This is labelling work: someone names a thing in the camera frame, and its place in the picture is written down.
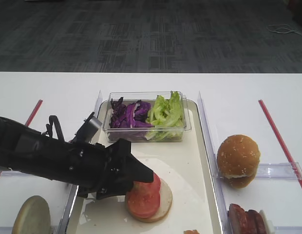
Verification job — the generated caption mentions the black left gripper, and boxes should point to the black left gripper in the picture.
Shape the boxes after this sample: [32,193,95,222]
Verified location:
[53,138,153,200]

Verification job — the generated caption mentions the tomato slices pair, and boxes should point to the tomato slices pair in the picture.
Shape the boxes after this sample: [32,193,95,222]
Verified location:
[125,173,161,218]

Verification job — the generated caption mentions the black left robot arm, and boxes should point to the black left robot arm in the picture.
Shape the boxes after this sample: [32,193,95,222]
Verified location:
[0,115,154,200]

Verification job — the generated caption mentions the green lettuce leaves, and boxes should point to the green lettuce leaves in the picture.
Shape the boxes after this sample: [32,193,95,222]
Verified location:
[145,91,184,141]

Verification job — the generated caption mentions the meat patties stack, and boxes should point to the meat patties stack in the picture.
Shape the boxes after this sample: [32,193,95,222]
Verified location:
[227,203,267,234]

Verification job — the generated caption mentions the bun bottom on tray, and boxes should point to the bun bottom on tray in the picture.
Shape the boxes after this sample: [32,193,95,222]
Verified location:
[125,178,173,223]

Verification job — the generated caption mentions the purple cabbage shreds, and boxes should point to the purple cabbage shreds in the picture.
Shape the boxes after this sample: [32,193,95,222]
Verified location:
[110,97,153,128]

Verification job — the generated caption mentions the clear plastic salad box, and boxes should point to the clear plastic salad box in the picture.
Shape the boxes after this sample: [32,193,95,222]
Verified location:
[102,91,191,142]

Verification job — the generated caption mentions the white metal tray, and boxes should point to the white metal tray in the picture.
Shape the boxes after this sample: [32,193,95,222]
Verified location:
[67,101,222,234]

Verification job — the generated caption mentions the orange food scrap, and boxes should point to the orange food scrap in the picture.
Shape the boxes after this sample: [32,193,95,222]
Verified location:
[183,230,199,234]

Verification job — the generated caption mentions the standing bun slice left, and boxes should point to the standing bun slice left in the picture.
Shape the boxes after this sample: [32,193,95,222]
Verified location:
[12,195,51,234]

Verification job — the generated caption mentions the clear right long divider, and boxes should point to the clear right long divider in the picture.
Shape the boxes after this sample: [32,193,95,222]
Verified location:
[197,92,232,234]

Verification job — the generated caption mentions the sesame burger bun top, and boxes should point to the sesame burger bun top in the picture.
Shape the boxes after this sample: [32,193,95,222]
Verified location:
[217,135,261,179]

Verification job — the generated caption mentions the bun piece under top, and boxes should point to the bun piece under top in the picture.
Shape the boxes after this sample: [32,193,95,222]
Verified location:
[225,173,256,189]

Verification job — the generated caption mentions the red left plastic strip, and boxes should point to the red left plastic strip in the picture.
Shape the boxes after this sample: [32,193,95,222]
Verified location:
[0,99,43,176]

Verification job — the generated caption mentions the red plastic strip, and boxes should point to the red plastic strip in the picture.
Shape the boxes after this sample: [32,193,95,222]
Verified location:
[258,99,302,188]
[0,99,43,176]

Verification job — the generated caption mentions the red right plastic strip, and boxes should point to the red right plastic strip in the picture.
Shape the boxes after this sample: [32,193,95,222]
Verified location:
[258,99,302,188]

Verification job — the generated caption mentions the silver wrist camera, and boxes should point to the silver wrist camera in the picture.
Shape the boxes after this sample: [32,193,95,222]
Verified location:
[71,112,102,143]

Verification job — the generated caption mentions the clear right upper rail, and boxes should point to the clear right upper rail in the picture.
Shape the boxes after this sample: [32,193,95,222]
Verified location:
[255,162,302,180]

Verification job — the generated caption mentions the white cable on floor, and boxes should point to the white cable on floor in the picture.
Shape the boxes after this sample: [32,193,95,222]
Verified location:
[266,23,302,39]

